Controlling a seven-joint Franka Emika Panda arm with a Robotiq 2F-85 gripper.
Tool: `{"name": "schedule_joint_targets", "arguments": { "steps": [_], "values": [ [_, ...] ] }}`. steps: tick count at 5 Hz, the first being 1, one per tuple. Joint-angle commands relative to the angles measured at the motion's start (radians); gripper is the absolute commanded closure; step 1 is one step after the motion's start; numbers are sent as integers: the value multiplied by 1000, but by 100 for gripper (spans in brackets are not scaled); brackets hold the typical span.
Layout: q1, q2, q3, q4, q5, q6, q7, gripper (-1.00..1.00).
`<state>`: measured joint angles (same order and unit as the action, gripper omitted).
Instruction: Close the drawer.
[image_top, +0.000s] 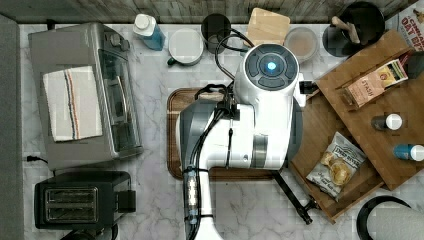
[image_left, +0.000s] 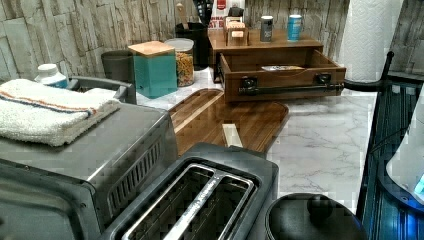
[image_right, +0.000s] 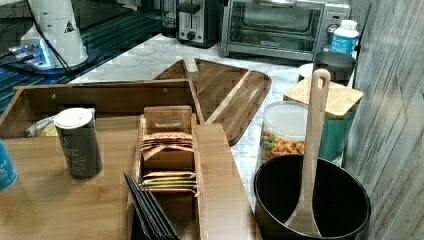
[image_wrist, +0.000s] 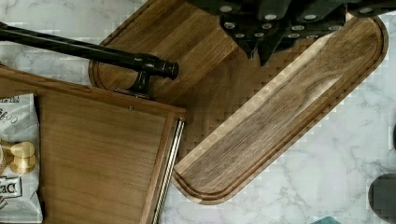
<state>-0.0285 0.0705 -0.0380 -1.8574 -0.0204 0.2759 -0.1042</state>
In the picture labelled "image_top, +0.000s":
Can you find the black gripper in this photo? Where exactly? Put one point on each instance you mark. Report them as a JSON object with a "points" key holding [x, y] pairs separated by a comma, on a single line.
{"points": [[312, 203]]}

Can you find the wooden drawer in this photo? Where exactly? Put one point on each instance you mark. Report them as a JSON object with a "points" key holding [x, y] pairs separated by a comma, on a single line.
{"points": [[320, 123]]}

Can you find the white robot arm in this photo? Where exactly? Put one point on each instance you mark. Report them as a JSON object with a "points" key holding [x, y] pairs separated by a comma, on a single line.
{"points": [[256, 125]]}

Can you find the chips bag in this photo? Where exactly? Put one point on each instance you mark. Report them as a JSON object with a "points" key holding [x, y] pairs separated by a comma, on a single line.
{"points": [[337, 166]]}

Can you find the blue bottle white cap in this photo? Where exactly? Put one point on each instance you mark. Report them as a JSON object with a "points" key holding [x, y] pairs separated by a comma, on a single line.
{"points": [[413, 152]]}

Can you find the dark bottle white cap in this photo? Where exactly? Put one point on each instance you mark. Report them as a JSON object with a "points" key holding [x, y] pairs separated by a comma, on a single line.
{"points": [[387, 122]]}

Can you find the tea box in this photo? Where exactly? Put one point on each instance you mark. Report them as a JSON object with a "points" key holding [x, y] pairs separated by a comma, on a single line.
{"points": [[372, 85]]}

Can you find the clear plastic lidded container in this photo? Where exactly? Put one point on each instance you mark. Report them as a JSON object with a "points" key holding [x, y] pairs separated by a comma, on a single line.
{"points": [[302, 42]]}

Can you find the wooden serving tray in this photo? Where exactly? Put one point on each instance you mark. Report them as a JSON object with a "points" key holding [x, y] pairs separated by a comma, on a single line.
{"points": [[177, 101]]}

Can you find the wooden utensil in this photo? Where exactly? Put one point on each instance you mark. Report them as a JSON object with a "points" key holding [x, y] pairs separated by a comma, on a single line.
{"points": [[349, 27]]}

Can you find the teal canister wooden lid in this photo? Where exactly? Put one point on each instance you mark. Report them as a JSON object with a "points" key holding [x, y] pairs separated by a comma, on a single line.
{"points": [[267, 27]]}

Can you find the black utensil holder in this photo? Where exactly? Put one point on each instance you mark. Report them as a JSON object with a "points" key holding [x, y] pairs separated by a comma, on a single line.
{"points": [[369, 24]]}

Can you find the green mug white lid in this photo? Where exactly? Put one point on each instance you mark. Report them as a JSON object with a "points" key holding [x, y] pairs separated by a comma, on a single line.
{"points": [[185, 47]]}

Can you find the dark glass tumbler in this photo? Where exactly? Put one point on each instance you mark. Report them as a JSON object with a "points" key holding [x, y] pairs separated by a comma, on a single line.
{"points": [[214, 28]]}

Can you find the cereal box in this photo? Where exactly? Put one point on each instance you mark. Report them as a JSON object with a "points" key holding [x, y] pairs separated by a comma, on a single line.
{"points": [[410, 24]]}

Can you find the black two-slot toaster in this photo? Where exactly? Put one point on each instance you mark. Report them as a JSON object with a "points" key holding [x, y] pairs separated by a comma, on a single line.
{"points": [[83, 200]]}

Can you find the blue liquid bottle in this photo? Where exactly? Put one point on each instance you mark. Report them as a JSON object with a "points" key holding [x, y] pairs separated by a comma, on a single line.
{"points": [[147, 29]]}

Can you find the striped white dish towel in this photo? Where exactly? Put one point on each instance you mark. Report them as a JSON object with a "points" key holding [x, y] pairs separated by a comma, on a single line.
{"points": [[73, 104]]}

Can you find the silver toaster oven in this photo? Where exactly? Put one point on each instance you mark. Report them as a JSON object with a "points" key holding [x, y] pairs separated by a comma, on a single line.
{"points": [[105, 50]]}

